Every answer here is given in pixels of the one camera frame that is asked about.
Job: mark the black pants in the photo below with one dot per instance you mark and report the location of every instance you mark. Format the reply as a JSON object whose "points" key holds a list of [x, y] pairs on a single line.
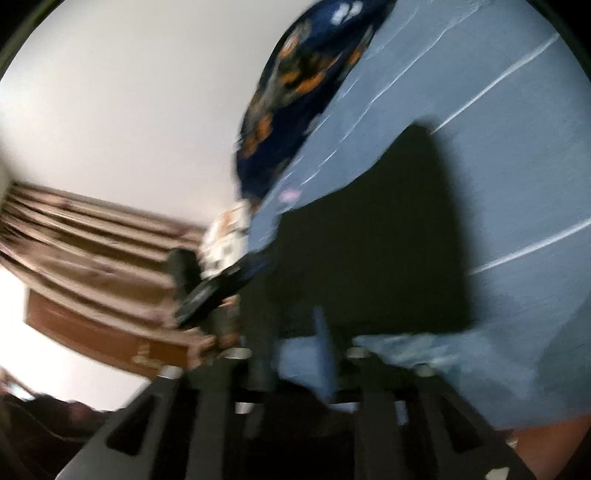
{"points": [[369, 258]]}

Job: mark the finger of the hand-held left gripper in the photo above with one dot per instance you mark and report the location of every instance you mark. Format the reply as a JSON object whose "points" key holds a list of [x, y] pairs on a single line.
{"points": [[251, 272]]}

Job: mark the blue checked bed sheet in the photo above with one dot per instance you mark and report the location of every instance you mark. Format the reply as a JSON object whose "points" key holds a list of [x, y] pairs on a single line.
{"points": [[508, 184]]}

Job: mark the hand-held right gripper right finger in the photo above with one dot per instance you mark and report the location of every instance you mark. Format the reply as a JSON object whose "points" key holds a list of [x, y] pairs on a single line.
{"points": [[327, 355]]}

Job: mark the person's leg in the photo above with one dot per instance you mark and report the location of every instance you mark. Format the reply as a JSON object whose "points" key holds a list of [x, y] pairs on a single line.
{"points": [[558, 452]]}

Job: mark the dark cloth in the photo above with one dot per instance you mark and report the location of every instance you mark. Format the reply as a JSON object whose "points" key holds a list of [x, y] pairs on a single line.
{"points": [[41, 438]]}

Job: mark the beige patterned curtain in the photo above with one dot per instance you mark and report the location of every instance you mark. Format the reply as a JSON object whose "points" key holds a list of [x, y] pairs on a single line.
{"points": [[92, 244]]}

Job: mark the navy dog print blanket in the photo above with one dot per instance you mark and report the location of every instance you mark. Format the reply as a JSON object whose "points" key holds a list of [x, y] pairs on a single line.
{"points": [[295, 92]]}

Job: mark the white floral pillow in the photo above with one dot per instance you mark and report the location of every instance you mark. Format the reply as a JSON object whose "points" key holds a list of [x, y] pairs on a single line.
{"points": [[226, 244]]}

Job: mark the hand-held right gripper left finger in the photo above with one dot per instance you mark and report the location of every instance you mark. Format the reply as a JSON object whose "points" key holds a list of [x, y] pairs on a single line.
{"points": [[263, 350]]}

